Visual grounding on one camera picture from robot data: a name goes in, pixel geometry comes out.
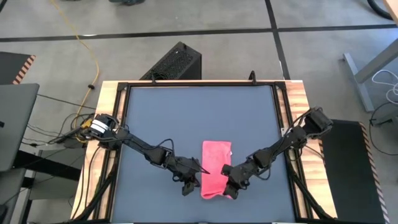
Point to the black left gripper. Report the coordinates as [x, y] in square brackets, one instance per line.
[183, 169]

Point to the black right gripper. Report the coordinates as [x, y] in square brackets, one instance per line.
[242, 174]

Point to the pink terry towel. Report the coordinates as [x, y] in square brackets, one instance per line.
[216, 168]

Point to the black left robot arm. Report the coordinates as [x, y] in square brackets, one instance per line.
[140, 144]

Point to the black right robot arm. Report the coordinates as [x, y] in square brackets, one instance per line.
[289, 140]

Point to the blue-grey table mat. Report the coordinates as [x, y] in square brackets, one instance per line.
[202, 109]

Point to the black perforated computer tower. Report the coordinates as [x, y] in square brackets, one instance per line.
[177, 62]

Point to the black mat with striped edge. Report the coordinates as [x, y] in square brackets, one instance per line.
[9, 67]
[345, 171]

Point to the grey side desk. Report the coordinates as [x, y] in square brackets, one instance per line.
[56, 189]

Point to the grey desk leg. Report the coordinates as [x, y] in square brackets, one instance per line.
[357, 81]

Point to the wooden desk top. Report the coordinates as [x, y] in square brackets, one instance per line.
[392, 7]

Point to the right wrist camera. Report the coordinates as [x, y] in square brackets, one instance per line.
[227, 170]

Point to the silver mounting bracket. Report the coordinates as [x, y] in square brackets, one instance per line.
[283, 130]

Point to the black frame clamp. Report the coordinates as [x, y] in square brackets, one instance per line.
[252, 79]
[153, 81]

